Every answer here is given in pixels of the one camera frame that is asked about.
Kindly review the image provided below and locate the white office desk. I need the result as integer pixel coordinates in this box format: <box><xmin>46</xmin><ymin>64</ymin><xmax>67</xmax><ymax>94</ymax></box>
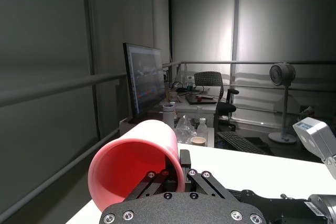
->
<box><xmin>160</xmin><ymin>87</ymin><xmax>220</xmax><ymax>130</ymax></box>

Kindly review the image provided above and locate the thick grey railing bar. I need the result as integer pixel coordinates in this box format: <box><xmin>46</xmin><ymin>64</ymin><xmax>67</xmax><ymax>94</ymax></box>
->
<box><xmin>0</xmin><ymin>73</ymin><xmax>127</xmax><ymax>108</ymax></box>

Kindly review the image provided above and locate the black office chair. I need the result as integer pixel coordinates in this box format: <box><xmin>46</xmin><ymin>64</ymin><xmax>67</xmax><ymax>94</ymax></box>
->
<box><xmin>193</xmin><ymin>71</ymin><xmax>240</xmax><ymax>132</ymax></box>

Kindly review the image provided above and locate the thin grey railing bar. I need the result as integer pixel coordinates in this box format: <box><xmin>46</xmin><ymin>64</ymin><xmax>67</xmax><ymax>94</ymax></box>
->
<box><xmin>0</xmin><ymin>127</ymin><xmax>121</xmax><ymax>222</ymax></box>

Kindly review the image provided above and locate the pink plastic cup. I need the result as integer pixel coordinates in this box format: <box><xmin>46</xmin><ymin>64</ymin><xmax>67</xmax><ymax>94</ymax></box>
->
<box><xmin>88</xmin><ymin>119</ymin><xmax>182</xmax><ymax>212</ymax></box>

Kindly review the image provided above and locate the black computer monitor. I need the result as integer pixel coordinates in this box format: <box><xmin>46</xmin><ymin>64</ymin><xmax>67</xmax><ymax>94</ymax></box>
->
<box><xmin>122</xmin><ymin>42</ymin><xmax>166</xmax><ymax>125</ymax></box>

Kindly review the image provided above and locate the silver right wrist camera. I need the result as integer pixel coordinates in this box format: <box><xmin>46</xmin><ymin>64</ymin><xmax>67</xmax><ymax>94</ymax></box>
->
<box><xmin>292</xmin><ymin>117</ymin><xmax>336</xmax><ymax>173</ymax></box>

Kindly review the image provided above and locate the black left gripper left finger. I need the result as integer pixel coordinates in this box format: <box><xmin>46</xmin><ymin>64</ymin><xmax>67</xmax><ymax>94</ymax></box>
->
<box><xmin>125</xmin><ymin>169</ymin><xmax>182</xmax><ymax>201</ymax></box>

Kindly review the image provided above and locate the black keyboard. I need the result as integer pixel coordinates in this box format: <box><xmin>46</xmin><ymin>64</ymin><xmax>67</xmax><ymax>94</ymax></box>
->
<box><xmin>216</xmin><ymin>131</ymin><xmax>266</xmax><ymax>155</ymax></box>

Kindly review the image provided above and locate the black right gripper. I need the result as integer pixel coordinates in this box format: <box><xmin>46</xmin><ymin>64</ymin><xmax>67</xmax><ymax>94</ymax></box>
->
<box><xmin>226</xmin><ymin>189</ymin><xmax>336</xmax><ymax>224</ymax></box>

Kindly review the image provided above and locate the grey standing fan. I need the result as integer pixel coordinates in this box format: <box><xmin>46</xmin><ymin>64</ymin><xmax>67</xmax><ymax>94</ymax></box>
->
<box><xmin>267</xmin><ymin>62</ymin><xmax>298</xmax><ymax>145</ymax></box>

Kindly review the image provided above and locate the grey distant railing bar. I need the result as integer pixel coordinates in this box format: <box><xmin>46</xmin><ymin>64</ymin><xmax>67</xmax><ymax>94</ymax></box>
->
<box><xmin>230</xmin><ymin>84</ymin><xmax>336</xmax><ymax>90</ymax></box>
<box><xmin>162</xmin><ymin>60</ymin><xmax>336</xmax><ymax>68</ymax></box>

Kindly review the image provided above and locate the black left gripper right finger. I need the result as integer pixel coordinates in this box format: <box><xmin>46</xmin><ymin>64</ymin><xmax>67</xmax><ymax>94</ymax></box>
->
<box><xmin>180</xmin><ymin>150</ymin><xmax>234</xmax><ymax>201</ymax></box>

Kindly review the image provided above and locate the white thermos bottle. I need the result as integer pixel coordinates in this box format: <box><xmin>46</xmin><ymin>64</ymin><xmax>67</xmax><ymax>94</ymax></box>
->
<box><xmin>162</xmin><ymin>104</ymin><xmax>175</xmax><ymax>130</ymax></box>

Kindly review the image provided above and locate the clear plastic water bottle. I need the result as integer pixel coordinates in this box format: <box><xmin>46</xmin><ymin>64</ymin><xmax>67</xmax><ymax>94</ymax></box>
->
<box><xmin>196</xmin><ymin>118</ymin><xmax>208</xmax><ymax>143</ymax></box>

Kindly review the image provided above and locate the brown paper cup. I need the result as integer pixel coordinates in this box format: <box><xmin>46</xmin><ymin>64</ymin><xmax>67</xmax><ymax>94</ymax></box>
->
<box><xmin>190</xmin><ymin>136</ymin><xmax>207</xmax><ymax>146</ymax></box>

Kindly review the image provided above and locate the clear plastic bag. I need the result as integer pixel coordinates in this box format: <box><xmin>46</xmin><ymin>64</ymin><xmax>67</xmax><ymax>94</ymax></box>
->
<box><xmin>174</xmin><ymin>114</ymin><xmax>198</xmax><ymax>145</ymax></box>

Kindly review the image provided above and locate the black laptop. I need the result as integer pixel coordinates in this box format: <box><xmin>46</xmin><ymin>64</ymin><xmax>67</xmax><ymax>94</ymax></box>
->
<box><xmin>185</xmin><ymin>93</ymin><xmax>218</xmax><ymax>105</ymax></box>

